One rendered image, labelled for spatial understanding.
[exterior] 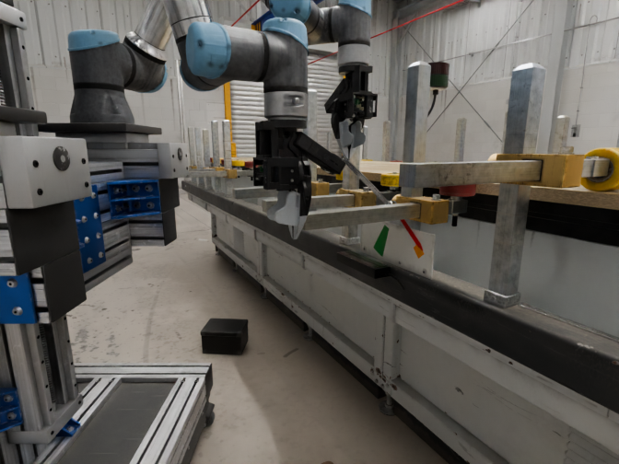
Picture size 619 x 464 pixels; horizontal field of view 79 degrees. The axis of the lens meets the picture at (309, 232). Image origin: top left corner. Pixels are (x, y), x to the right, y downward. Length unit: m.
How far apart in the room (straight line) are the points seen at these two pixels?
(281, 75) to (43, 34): 8.29
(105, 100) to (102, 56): 0.10
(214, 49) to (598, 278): 0.81
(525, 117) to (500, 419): 0.80
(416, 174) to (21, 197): 0.50
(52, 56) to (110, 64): 7.66
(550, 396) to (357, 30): 0.82
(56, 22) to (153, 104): 2.00
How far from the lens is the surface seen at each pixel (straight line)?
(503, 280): 0.76
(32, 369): 1.05
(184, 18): 0.75
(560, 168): 0.68
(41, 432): 1.12
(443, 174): 0.52
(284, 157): 0.63
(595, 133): 8.50
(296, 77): 0.65
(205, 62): 0.61
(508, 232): 0.74
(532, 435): 1.18
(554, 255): 0.95
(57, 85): 8.70
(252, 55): 0.63
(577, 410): 0.80
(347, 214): 0.73
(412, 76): 0.90
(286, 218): 0.66
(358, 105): 0.93
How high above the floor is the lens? 0.98
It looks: 13 degrees down
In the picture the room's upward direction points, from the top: straight up
